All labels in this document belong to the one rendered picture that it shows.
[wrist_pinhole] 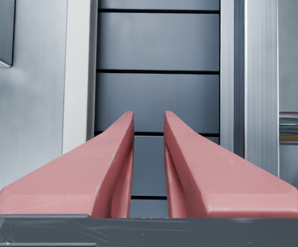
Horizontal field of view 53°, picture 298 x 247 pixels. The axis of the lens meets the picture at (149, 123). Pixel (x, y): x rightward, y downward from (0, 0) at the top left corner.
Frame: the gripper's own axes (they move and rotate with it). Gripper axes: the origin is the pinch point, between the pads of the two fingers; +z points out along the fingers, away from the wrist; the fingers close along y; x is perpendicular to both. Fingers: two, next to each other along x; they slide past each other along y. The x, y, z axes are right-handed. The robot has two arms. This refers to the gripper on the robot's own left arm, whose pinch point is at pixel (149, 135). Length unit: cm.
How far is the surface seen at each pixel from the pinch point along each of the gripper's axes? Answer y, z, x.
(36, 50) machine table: 9.0, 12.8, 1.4
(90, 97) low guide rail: 3.0, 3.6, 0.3
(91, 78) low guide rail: 3.0, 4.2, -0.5
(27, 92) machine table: 9.6, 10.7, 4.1
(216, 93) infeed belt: -4.1, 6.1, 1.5
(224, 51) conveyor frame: -4.7, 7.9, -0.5
